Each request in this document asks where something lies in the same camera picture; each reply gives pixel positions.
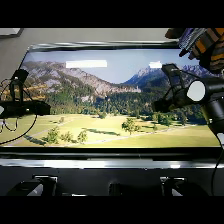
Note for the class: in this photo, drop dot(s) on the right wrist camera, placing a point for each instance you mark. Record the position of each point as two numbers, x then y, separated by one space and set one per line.
171 75

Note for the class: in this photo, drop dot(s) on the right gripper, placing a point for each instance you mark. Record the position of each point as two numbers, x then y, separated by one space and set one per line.
166 104

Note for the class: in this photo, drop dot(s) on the purple striped garment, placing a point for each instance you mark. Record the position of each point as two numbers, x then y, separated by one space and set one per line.
190 38

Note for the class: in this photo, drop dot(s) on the silver frame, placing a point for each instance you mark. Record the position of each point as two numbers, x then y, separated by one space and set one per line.
100 164

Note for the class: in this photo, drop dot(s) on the orange striped garment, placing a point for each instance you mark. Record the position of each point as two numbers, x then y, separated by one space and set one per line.
213 43

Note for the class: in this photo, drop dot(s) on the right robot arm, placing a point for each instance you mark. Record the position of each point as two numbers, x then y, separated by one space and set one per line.
213 100

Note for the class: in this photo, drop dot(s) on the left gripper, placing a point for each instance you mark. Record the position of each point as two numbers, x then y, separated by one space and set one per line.
35 109

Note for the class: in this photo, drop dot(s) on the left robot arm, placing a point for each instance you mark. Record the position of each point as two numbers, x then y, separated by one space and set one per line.
6 109

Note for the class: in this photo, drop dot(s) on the brown garment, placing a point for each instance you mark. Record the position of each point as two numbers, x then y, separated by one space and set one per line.
173 33

